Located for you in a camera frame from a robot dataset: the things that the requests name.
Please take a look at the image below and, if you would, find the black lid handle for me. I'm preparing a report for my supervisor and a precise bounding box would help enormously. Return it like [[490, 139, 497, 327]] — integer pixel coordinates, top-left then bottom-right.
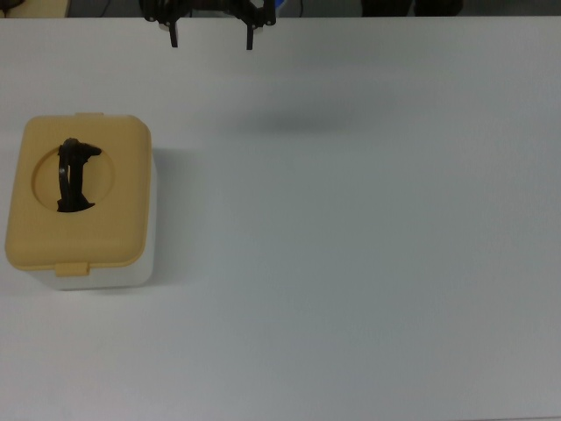
[[55, 137, 103, 214]]

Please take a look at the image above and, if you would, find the yellow tool case lid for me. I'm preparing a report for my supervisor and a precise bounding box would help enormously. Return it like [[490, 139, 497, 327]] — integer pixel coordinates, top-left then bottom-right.
[[4, 111, 153, 278]]

